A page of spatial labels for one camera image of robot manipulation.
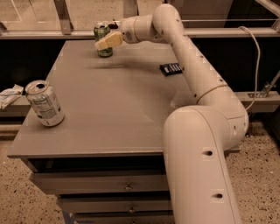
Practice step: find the grey drawer cabinet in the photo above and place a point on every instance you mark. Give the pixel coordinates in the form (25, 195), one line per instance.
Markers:
(115, 112)

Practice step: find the white 7up can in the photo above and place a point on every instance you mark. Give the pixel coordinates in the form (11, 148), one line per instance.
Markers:
(43, 100)

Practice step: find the grey drawer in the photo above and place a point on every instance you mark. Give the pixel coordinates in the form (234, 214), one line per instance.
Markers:
(100, 182)
(116, 204)
(158, 217)

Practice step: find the top grey drawer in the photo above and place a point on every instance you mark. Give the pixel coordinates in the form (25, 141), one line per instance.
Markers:
(100, 182)

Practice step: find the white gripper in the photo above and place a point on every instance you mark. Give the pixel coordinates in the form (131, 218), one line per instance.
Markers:
(127, 29)

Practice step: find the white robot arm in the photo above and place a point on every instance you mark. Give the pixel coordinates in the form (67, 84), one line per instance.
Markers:
(197, 136)

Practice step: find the crumpled white packet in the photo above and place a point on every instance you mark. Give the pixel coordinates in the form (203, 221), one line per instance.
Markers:
(9, 95)

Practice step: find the dark blue snack bar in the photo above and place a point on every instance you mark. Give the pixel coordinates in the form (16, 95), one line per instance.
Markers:
(170, 69)

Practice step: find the bottom grey drawer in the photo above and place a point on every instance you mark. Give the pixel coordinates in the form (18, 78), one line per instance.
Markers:
(158, 217)

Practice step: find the middle grey drawer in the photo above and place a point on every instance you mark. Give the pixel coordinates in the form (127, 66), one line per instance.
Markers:
(116, 204)

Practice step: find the green soda can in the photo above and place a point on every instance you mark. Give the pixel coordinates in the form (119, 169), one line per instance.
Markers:
(101, 30)

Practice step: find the metal window rail frame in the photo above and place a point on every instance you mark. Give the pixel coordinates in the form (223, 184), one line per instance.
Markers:
(75, 19)

